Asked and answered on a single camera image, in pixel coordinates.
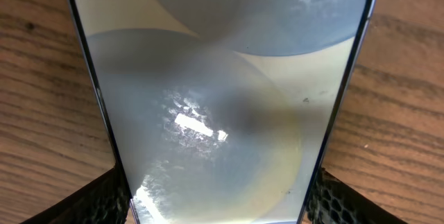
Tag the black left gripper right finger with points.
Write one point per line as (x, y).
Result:
(331, 201)

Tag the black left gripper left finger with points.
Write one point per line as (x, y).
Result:
(104, 200)

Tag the blue screen smartphone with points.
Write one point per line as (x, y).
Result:
(219, 111)

